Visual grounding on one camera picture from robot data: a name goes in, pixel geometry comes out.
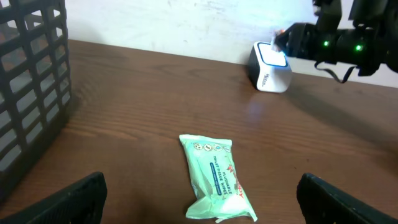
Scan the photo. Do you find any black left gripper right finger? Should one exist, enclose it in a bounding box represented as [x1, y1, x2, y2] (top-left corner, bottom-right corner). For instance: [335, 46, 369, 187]
[296, 173, 397, 224]

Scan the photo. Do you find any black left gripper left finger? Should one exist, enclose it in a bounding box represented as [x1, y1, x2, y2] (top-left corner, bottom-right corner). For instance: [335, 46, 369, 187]
[1, 172, 107, 224]

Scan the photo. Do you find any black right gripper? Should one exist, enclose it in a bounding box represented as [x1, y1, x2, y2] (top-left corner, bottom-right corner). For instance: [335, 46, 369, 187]
[274, 23, 389, 76]

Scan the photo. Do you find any light blue wipes pack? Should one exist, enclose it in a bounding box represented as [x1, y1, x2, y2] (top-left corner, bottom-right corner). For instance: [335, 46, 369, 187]
[179, 134, 258, 223]

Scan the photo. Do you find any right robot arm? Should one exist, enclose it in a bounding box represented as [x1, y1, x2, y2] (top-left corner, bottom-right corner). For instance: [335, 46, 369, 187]
[274, 0, 397, 78]

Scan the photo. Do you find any white barcode scanner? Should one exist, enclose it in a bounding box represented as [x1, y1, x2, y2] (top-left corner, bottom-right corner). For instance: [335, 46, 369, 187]
[247, 42, 293, 93]

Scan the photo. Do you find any grey plastic mesh basket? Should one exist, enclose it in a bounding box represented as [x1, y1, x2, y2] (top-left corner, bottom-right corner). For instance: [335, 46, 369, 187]
[1, 0, 72, 200]

